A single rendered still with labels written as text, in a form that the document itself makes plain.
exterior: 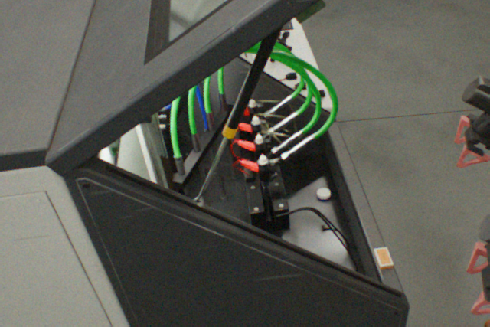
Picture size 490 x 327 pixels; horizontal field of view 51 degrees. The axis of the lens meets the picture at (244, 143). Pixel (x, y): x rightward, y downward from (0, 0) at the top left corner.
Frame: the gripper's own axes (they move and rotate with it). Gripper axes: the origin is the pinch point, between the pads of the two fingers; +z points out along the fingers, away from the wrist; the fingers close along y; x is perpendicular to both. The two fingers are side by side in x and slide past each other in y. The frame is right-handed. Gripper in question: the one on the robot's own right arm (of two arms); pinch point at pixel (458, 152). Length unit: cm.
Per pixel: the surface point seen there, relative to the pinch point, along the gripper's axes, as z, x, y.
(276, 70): 27, -50, -38
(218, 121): 20, -61, 7
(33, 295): 21, -79, 70
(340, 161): 18.2, -25.4, 2.3
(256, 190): 25, -45, 20
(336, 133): 19.3, -27.5, -9.9
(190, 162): 21, -64, 24
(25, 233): 4, -82, 69
